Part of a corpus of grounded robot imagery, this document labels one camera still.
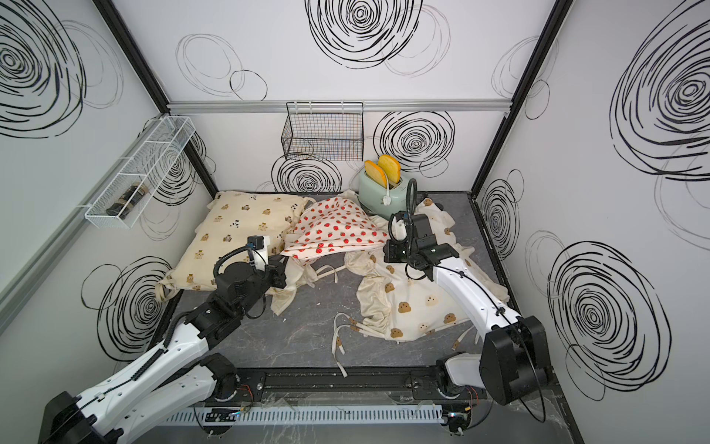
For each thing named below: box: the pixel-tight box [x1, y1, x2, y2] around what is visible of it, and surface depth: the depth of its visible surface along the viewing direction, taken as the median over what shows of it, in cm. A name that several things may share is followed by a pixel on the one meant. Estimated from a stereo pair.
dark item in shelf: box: [105, 182, 149, 221], surface depth 68 cm
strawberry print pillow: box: [281, 196, 389, 264], surface depth 85 cm
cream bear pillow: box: [156, 191, 312, 304], surface depth 97 cm
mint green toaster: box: [357, 166, 408, 220], surface depth 104 cm
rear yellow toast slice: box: [377, 153, 403, 185], surface depth 104 cm
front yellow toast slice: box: [364, 160, 388, 188], surface depth 102 cm
